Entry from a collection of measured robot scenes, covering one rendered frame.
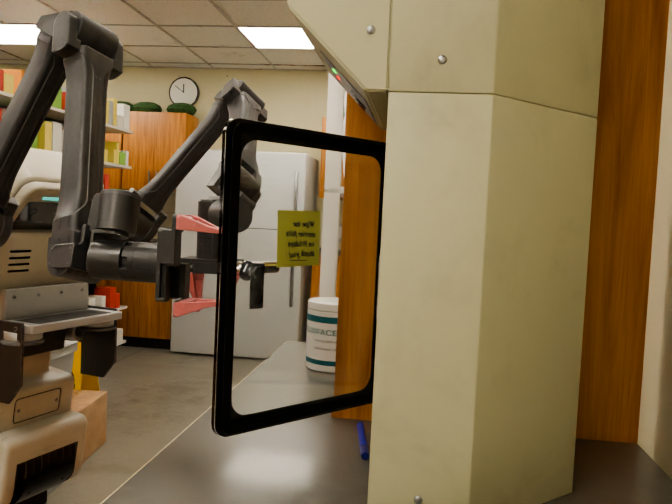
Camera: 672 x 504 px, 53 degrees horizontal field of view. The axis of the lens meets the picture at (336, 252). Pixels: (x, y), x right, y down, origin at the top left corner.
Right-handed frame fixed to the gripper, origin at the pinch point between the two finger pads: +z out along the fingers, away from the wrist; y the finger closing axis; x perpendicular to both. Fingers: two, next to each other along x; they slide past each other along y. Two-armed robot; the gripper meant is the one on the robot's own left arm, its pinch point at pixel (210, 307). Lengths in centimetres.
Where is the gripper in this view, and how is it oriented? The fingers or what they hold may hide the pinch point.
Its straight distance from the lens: 125.5
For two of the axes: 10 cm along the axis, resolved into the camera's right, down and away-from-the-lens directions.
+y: 9.9, 0.5, -1.3
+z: -0.5, 10.0, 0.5
